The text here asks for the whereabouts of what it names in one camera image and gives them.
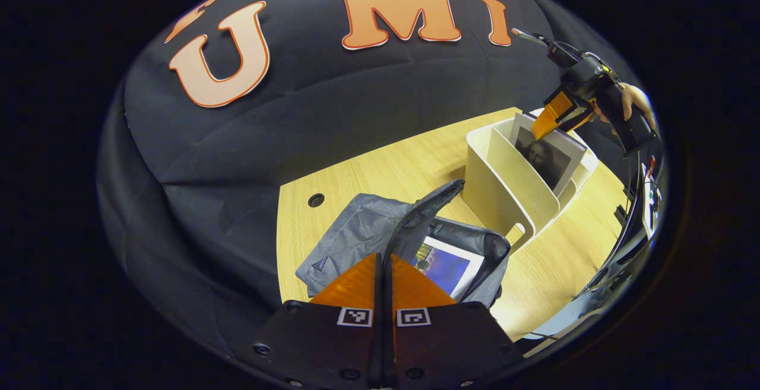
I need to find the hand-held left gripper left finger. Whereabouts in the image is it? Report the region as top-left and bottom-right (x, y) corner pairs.
(252, 252), (384, 390)

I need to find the blue book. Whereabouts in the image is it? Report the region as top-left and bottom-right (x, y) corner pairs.
(411, 236), (485, 301)

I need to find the white book with portrait cover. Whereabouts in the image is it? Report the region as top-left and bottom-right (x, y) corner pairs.
(511, 112), (588, 198)

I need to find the dark grey schoolbag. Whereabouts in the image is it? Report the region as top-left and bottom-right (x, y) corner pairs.
(295, 179), (512, 311)

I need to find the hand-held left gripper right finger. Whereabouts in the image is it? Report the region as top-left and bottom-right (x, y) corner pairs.
(389, 253), (523, 389)

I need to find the white bookshelf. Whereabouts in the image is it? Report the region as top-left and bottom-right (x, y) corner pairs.
(463, 108), (600, 254)

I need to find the white device with red part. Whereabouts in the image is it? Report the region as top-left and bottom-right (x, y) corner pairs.
(641, 156), (664, 242)

